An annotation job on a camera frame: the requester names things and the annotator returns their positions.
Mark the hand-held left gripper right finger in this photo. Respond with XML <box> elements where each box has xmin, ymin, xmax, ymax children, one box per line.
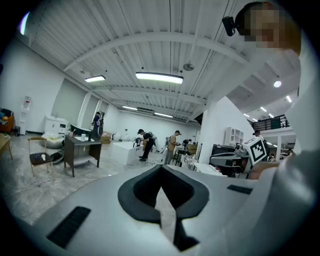
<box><xmin>161</xmin><ymin>164</ymin><xmax>210</xmax><ymax>252</ymax></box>

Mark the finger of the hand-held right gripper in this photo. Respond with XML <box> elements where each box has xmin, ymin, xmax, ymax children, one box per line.
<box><xmin>209</xmin><ymin>151</ymin><xmax>238</xmax><ymax>168</ymax></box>

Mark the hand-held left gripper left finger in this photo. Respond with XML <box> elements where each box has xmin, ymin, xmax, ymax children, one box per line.
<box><xmin>117</xmin><ymin>164</ymin><xmax>163</xmax><ymax>225</ymax></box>

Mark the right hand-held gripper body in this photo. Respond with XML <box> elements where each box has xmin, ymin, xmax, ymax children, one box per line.
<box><xmin>221</xmin><ymin>136</ymin><xmax>268</xmax><ymax>179</ymax></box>

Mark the person's right forearm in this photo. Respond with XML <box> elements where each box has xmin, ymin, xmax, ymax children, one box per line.
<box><xmin>247</xmin><ymin>161</ymin><xmax>282</xmax><ymax>181</ymax></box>

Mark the white display cabinet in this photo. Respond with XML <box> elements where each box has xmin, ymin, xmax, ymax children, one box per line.
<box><xmin>223</xmin><ymin>126</ymin><xmax>245</xmax><ymax>147</ymax></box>

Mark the black balcony railing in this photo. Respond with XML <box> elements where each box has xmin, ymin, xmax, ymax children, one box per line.
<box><xmin>251</xmin><ymin>114</ymin><xmax>291</xmax><ymax>131</ymax></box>

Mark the marble pattern panel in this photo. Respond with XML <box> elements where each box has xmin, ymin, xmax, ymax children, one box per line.
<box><xmin>179</xmin><ymin>153</ymin><xmax>198</xmax><ymax>171</ymax></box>

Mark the white counter with sink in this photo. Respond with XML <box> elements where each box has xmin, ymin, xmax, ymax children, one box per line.
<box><xmin>110</xmin><ymin>141</ymin><xmax>145</xmax><ymax>166</ymax></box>

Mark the person's white shirt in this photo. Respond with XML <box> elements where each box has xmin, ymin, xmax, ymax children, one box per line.
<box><xmin>197</xmin><ymin>43</ymin><xmax>320</xmax><ymax>256</ymax></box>

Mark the cardboard box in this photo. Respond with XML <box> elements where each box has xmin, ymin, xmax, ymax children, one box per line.
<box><xmin>99</xmin><ymin>132</ymin><xmax>113</xmax><ymax>145</ymax></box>

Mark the dark wooden desk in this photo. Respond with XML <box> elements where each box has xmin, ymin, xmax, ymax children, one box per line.
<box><xmin>63</xmin><ymin>134</ymin><xmax>103</xmax><ymax>178</ymax></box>

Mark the black round floor device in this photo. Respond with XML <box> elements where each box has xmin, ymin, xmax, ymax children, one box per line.
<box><xmin>49</xmin><ymin>151</ymin><xmax>66</xmax><ymax>165</ymax></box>

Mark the black bathtub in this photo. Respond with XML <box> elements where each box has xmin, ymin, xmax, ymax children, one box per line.
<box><xmin>69</xmin><ymin>124</ymin><xmax>93</xmax><ymax>137</ymax></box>

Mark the white beanbag cushion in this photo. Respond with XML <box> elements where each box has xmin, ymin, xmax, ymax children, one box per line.
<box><xmin>40</xmin><ymin>133</ymin><xmax>65</xmax><ymax>150</ymax></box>

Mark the wooden chair with dark seat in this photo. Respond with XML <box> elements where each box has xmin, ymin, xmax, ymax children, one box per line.
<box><xmin>27</xmin><ymin>136</ymin><xmax>55</xmax><ymax>178</ymax></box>

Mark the white printer machine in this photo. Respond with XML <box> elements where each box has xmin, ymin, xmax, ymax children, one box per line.
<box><xmin>44</xmin><ymin>115</ymin><xmax>69</xmax><ymax>136</ymax></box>

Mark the person's head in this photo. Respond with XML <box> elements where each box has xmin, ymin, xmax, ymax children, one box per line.
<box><xmin>234</xmin><ymin>1</ymin><xmax>302</xmax><ymax>57</ymax></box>

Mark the white water dispenser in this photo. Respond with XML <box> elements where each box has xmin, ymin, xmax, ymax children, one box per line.
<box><xmin>19</xmin><ymin>94</ymin><xmax>33</xmax><ymax>136</ymax></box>

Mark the oval wooden low table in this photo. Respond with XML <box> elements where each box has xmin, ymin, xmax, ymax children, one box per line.
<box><xmin>0</xmin><ymin>133</ymin><xmax>13</xmax><ymax>161</ymax></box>

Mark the orange sofa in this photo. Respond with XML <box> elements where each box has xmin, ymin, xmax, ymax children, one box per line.
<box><xmin>0</xmin><ymin>108</ymin><xmax>15</xmax><ymax>135</ymax></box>

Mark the black head-worn camera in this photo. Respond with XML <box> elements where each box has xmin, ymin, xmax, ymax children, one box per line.
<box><xmin>221</xmin><ymin>16</ymin><xmax>238</xmax><ymax>38</ymax></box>

